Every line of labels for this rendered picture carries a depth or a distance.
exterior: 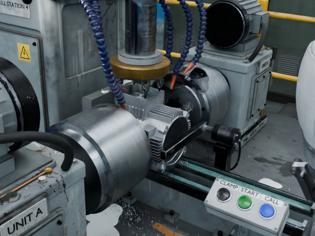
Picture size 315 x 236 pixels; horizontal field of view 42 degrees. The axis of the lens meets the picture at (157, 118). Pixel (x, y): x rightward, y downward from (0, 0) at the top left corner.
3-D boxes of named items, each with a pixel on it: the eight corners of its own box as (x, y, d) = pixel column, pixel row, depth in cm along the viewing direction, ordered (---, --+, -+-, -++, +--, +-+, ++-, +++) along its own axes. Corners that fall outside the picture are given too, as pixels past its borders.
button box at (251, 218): (206, 212, 95) (202, 202, 91) (219, 186, 98) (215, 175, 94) (278, 241, 87) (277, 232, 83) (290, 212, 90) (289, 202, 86)
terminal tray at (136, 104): (113, 112, 128) (113, 91, 125) (133, 102, 136) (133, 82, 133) (145, 122, 122) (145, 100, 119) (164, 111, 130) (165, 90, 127)
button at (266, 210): (258, 217, 87) (257, 213, 86) (263, 204, 88) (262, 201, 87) (271, 222, 86) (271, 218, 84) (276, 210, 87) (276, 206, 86)
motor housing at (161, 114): (105, 160, 131) (104, 106, 123) (139, 138, 146) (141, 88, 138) (157, 181, 121) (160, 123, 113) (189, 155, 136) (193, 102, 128)
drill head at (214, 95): (131, 139, 146) (132, 72, 136) (188, 104, 177) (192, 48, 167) (193, 161, 134) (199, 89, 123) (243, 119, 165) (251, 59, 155)
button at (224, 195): (215, 200, 92) (214, 196, 91) (221, 188, 93) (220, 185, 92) (228, 205, 91) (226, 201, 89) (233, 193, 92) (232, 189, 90)
